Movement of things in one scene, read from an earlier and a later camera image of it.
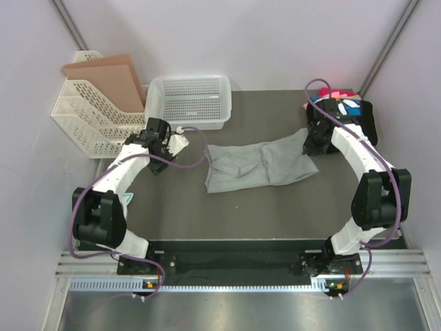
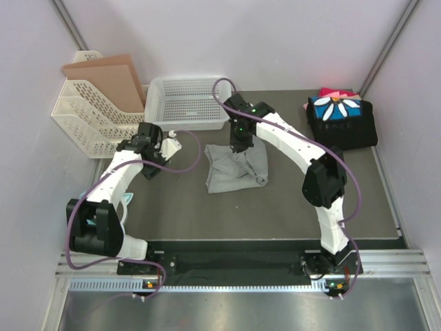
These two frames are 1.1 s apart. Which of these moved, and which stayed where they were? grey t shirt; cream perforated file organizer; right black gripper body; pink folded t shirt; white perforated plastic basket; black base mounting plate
Moved: grey t shirt; right black gripper body
Stayed: black base mounting plate; cream perforated file organizer; pink folded t shirt; white perforated plastic basket
